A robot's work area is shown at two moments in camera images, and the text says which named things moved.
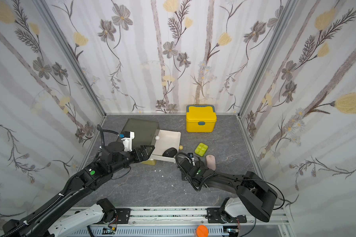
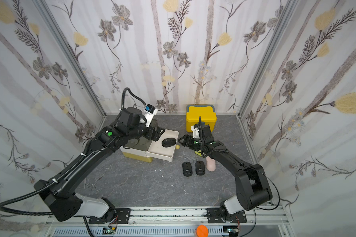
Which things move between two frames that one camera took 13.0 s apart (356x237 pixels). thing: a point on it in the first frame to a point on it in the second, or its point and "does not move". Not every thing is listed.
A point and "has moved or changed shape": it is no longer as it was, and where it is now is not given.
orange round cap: (202, 231) does not move
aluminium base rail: (171, 222) does not move
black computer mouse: (170, 152) has moved or changed shape
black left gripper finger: (147, 150) to (159, 132)
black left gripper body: (127, 158) to (140, 131)
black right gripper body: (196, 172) to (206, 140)
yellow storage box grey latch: (200, 118) does not move
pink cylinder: (210, 162) does not move
